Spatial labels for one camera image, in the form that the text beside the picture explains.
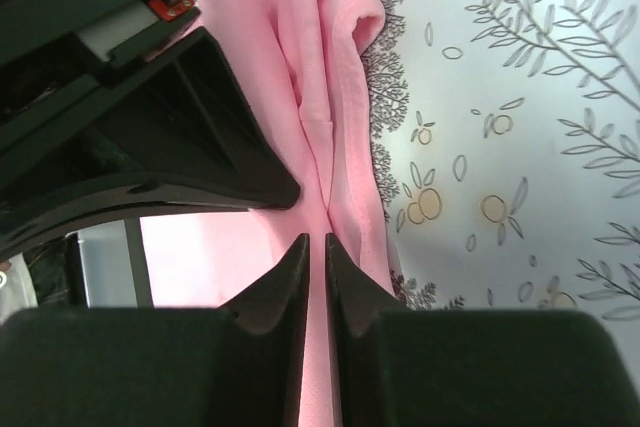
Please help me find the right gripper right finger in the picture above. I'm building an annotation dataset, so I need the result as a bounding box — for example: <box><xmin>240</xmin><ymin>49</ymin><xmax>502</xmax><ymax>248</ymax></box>
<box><xmin>325</xmin><ymin>235</ymin><xmax>631</xmax><ymax>426</ymax></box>

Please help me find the floral patterned table mat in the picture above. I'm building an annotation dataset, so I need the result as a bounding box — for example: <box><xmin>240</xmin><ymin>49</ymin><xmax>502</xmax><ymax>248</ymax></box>
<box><xmin>99</xmin><ymin>0</ymin><xmax>640</xmax><ymax>323</ymax></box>

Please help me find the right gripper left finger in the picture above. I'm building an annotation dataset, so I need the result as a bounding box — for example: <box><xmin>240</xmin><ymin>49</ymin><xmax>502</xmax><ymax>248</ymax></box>
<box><xmin>1</xmin><ymin>234</ymin><xmax>310</xmax><ymax>426</ymax></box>

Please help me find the pink t-shirt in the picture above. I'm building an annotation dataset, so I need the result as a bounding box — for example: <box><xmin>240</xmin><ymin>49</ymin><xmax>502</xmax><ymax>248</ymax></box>
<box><xmin>141</xmin><ymin>0</ymin><xmax>391</xmax><ymax>426</ymax></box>

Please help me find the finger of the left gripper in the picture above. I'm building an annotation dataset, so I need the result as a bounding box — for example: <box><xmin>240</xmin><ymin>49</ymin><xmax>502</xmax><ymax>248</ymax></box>
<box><xmin>1</xmin><ymin>29</ymin><xmax>300</xmax><ymax>210</ymax></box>
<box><xmin>1</xmin><ymin>181</ymin><xmax>260</xmax><ymax>260</ymax></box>

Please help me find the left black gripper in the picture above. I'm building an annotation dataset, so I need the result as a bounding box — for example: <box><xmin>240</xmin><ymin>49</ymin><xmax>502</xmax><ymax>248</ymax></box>
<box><xmin>1</xmin><ymin>0</ymin><xmax>200</xmax><ymax>167</ymax></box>

